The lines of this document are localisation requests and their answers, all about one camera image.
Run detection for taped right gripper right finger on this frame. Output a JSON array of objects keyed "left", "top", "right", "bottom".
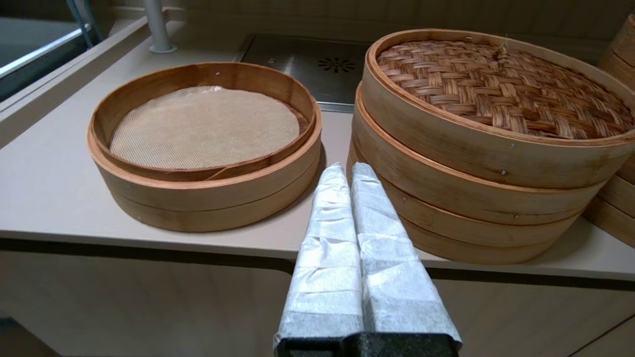
[{"left": 351, "top": 163, "right": 462, "bottom": 343}]

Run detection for right bamboo steamer with lid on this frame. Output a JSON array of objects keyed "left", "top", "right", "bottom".
[{"left": 350, "top": 84, "right": 608, "bottom": 226}]

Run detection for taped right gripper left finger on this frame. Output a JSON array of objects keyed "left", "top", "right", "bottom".
[{"left": 274, "top": 163, "right": 364, "bottom": 348}]

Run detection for white upright support pole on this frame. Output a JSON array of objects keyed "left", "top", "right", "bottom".
[{"left": 143, "top": 0, "right": 178, "bottom": 54}]

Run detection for woven bamboo steamer lid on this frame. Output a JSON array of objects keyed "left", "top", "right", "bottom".
[{"left": 361, "top": 28, "right": 635, "bottom": 190}]

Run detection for stacked bamboo steamers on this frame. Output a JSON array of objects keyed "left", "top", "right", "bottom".
[{"left": 583, "top": 14, "right": 635, "bottom": 248}]

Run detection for bamboo steamer basket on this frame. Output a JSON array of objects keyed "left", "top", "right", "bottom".
[
  {"left": 346, "top": 144, "right": 583, "bottom": 265},
  {"left": 87, "top": 62, "right": 323, "bottom": 233}
]

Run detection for round mesh steamer liner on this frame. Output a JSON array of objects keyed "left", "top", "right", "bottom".
[{"left": 109, "top": 85, "right": 301, "bottom": 171}]

